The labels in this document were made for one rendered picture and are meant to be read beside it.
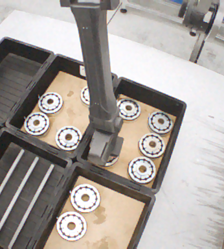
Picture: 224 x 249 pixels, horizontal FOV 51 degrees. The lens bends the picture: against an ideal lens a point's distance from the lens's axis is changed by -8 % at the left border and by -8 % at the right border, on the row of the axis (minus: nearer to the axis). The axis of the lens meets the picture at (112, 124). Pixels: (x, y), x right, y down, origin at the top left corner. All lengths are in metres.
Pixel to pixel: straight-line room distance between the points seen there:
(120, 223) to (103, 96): 0.48
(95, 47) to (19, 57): 0.82
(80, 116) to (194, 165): 0.56
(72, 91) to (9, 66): 0.35
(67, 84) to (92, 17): 0.69
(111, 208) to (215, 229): 0.49
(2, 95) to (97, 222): 0.67
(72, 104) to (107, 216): 0.48
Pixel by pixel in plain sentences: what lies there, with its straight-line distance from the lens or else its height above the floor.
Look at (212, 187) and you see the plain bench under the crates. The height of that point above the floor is 0.70.
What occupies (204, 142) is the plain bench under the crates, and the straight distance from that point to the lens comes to 1.25.
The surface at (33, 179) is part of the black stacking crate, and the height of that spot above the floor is 0.83.
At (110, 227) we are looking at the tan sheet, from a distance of 0.90.
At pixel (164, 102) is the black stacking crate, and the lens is 1.04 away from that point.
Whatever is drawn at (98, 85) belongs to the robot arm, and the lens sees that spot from 0.57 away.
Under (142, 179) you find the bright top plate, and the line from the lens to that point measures 0.92.
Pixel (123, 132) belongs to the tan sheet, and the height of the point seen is 0.83.
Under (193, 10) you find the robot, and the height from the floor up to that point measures 1.18.
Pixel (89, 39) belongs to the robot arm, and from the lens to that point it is 0.50.
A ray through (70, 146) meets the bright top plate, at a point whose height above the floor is 0.86.
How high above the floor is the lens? 1.72
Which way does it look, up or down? 61 degrees down
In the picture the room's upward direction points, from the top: 10 degrees clockwise
